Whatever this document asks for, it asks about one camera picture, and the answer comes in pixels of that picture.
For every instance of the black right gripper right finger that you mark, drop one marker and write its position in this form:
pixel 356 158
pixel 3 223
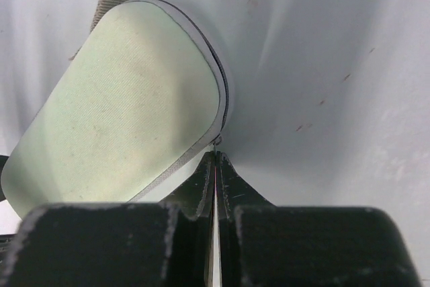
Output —
pixel 266 245

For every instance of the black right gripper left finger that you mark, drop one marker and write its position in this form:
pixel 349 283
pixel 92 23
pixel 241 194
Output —
pixel 167 243

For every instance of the pale green glasses case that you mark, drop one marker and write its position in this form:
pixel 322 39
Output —
pixel 146 92

